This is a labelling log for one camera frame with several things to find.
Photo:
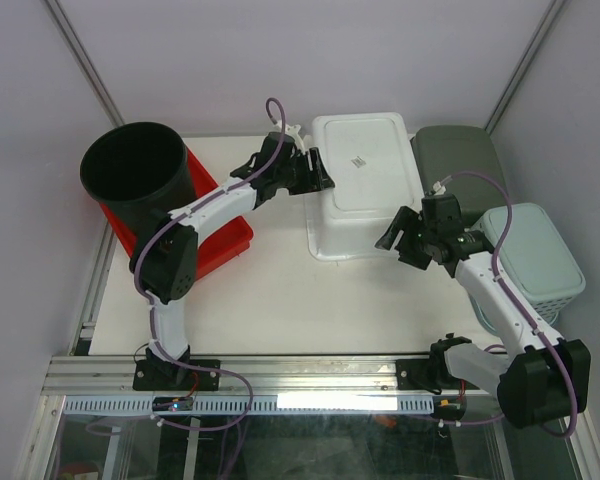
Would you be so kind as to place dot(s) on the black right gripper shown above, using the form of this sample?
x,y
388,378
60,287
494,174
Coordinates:
x,y
405,220

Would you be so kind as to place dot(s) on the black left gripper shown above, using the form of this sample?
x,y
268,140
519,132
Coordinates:
x,y
318,179

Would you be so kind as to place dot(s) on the white plastic tub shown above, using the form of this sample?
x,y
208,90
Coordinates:
x,y
370,159

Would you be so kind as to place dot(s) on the dark green plastic tray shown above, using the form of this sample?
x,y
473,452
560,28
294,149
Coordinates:
x,y
443,150

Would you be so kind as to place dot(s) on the light teal perforated basket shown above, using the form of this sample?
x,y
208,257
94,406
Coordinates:
x,y
540,264

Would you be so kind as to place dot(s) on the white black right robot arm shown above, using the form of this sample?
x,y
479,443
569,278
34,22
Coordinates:
x,y
541,377

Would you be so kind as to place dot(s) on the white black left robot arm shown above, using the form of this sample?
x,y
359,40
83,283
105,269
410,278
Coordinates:
x,y
165,259

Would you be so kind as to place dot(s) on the red plastic tray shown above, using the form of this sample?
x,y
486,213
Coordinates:
x,y
228,242

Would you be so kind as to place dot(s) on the black round bucket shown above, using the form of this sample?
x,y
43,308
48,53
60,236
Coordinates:
x,y
137,168

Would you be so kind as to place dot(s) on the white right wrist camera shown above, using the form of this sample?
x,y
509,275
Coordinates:
x,y
440,187

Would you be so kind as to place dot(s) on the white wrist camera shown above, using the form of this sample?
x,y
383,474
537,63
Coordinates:
x,y
440,187
303,141

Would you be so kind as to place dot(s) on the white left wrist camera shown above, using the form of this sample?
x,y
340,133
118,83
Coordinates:
x,y
303,141

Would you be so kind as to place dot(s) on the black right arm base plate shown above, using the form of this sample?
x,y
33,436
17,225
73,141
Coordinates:
x,y
423,374

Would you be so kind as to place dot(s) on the aluminium mounting rail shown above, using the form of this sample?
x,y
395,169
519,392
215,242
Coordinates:
x,y
365,374

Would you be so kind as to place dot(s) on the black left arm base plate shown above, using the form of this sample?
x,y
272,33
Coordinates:
x,y
157,375

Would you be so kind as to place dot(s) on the white slotted cable duct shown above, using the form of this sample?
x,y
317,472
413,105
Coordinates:
x,y
290,403

